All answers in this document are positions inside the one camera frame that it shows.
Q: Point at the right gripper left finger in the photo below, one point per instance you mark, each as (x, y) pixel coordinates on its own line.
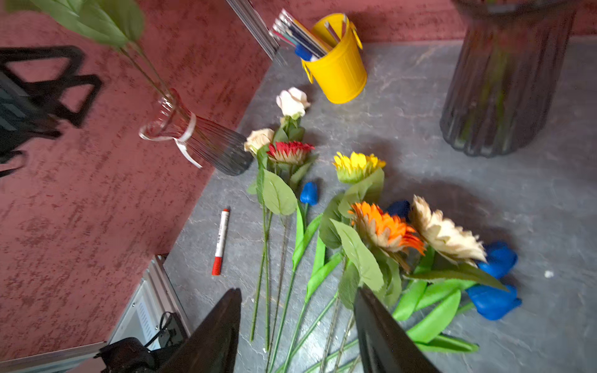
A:
(213, 346)

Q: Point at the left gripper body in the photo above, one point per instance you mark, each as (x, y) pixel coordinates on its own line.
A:
(33, 109)

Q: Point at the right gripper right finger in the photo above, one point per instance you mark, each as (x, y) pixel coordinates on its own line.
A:
(384, 346)

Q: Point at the orange gerbera flower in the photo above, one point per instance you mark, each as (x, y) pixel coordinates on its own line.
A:
(117, 24)

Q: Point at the red gerbera flower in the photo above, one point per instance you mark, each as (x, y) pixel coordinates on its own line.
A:
(281, 165)

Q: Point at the cream rose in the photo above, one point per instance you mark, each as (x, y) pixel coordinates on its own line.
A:
(258, 139)

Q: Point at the white rose top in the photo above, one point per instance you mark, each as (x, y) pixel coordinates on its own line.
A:
(293, 104)

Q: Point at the red white marker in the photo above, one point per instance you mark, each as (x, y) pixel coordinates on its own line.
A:
(219, 252)

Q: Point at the blue tulip far left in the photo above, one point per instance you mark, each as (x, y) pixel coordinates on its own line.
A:
(304, 233)

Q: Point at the left dark glass vase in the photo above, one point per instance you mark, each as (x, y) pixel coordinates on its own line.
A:
(197, 139)

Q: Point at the pens in cup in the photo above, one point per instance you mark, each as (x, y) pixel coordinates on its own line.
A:
(306, 44)

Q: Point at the yellow pen cup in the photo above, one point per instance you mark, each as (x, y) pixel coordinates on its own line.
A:
(341, 73)

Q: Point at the middle dark ribbed vase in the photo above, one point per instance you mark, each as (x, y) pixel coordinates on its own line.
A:
(506, 74)

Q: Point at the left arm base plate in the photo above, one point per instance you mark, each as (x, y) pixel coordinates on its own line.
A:
(130, 355)

